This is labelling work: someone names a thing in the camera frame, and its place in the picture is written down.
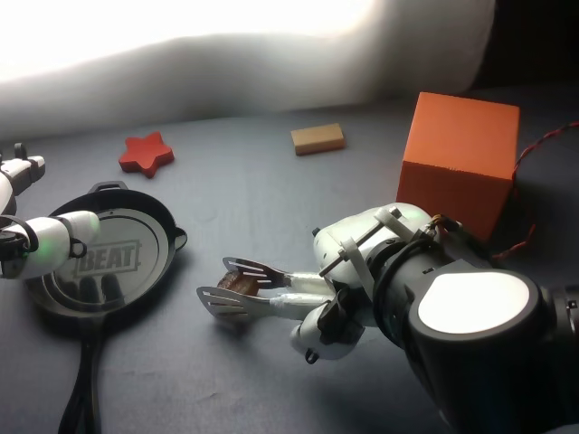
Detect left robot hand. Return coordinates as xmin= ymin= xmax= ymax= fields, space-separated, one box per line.
xmin=0 ymin=143 xmax=101 ymax=282

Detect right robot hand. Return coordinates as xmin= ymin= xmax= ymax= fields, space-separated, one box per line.
xmin=289 ymin=203 xmax=438 ymax=365

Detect brown meat piece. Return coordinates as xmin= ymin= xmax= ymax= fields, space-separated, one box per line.
xmin=216 ymin=270 xmax=260 ymax=297

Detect metal slotted tongs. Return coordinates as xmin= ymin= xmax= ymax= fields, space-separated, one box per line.
xmin=195 ymin=256 xmax=337 ymax=323

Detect black cast iron frying pan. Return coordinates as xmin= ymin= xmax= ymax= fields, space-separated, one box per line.
xmin=22 ymin=180 xmax=189 ymax=434

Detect grey table cloth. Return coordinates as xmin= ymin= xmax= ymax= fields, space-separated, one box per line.
xmin=0 ymin=101 xmax=579 ymax=434

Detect tan wooden block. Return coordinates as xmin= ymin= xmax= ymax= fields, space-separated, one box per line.
xmin=290 ymin=123 xmax=347 ymax=156

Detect red star block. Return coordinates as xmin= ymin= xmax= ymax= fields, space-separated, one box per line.
xmin=118 ymin=131 xmax=176 ymax=180

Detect orange cube box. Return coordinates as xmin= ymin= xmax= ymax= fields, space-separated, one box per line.
xmin=395 ymin=91 xmax=521 ymax=241

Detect white backdrop sheet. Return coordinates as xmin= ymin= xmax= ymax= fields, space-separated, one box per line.
xmin=0 ymin=0 xmax=497 ymax=141

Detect red black twisted wire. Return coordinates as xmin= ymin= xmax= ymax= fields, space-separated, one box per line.
xmin=490 ymin=120 xmax=579 ymax=261

